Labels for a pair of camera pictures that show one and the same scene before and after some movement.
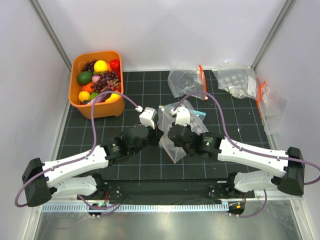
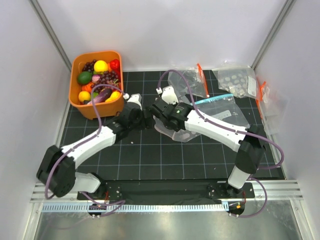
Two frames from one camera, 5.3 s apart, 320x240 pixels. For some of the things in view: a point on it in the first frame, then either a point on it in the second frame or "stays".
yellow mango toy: x=113 y=97 stays
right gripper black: x=189 y=127 -> x=175 y=105
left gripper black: x=156 y=135 -> x=148 y=122
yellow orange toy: x=84 y=95 stays
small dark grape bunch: x=89 y=66 stays
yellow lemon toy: x=100 y=66 stays
